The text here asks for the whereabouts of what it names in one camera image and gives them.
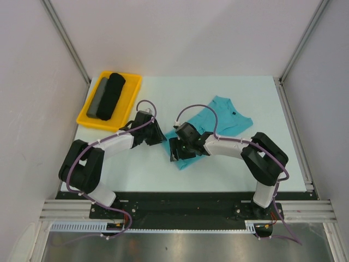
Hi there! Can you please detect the turquoise t-shirt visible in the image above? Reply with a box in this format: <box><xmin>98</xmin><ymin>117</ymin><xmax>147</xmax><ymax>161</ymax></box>
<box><xmin>162</xmin><ymin>95</ymin><xmax>253</xmax><ymax>171</ymax></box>

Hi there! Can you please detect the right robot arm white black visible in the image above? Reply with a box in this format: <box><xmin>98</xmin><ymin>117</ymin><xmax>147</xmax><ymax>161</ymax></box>
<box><xmin>169</xmin><ymin>122</ymin><xmax>289</xmax><ymax>219</ymax></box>

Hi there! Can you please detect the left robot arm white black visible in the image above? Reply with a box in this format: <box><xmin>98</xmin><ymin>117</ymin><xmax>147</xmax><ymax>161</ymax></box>
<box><xmin>58</xmin><ymin>110</ymin><xmax>166</xmax><ymax>218</ymax></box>

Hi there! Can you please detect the yellow plastic tray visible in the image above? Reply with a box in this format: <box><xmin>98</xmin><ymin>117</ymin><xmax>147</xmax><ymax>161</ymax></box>
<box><xmin>76</xmin><ymin>71</ymin><xmax>142</xmax><ymax>132</ymax></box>

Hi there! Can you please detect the rolled black t-shirt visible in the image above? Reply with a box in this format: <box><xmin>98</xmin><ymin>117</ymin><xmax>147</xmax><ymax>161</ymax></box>
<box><xmin>96</xmin><ymin>73</ymin><xmax>126</xmax><ymax>121</ymax></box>

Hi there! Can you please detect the rolled grey t-shirt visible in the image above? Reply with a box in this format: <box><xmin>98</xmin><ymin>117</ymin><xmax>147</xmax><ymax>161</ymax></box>
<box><xmin>87</xmin><ymin>77</ymin><xmax>108</xmax><ymax>118</ymax></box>

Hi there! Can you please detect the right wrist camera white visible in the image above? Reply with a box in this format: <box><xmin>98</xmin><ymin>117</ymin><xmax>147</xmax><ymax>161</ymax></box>
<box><xmin>173</xmin><ymin>121</ymin><xmax>181</xmax><ymax>129</ymax></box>

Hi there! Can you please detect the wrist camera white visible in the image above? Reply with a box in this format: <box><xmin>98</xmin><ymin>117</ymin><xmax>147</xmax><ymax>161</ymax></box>
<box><xmin>173</xmin><ymin>121</ymin><xmax>181</xmax><ymax>129</ymax></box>
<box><xmin>144</xmin><ymin>108</ymin><xmax>153</xmax><ymax>115</ymax></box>

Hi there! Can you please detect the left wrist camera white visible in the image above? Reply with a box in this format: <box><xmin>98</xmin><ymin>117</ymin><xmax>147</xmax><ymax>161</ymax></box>
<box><xmin>144</xmin><ymin>108</ymin><xmax>153</xmax><ymax>115</ymax></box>

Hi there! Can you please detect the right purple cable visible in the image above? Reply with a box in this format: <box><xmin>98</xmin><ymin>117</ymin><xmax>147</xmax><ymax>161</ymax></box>
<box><xmin>174</xmin><ymin>103</ymin><xmax>289</xmax><ymax>208</ymax></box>

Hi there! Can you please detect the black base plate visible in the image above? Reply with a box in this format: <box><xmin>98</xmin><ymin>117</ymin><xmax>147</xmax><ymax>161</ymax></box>
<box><xmin>56</xmin><ymin>191</ymin><xmax>318</xmax><ymax>230</ymax></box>

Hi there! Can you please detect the grey slotted cable duct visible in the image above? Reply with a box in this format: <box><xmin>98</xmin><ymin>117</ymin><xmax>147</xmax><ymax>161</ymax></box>
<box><xmin>50</xmin><ymin>221</ymin><xmax>272</xmax><ymax>234</ymax></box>

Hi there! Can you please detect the left aluminium frame post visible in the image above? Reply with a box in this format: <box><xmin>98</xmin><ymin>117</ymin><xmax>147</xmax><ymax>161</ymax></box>
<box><xmin>40</xmin><ymin>0</ymin><xmax>91</xmax><ymax>85</ymax></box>

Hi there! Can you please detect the aluminium frame post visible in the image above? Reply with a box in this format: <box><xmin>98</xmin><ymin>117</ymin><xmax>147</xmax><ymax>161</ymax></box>
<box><xmin>279</xmin><ymin>0</ymin><xmax>332</xmax><ymax>84</ymax></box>
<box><xmin>40</xmin><ymin>0</ymin><xmax>91</xmax><ymax>85</ymax></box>

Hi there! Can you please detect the right aluminium frame post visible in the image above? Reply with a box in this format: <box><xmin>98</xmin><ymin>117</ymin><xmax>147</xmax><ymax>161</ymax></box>
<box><xmin>279</xmin><ymin>0</ymin><xmax>332</xmax><ymax>84</ymax></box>

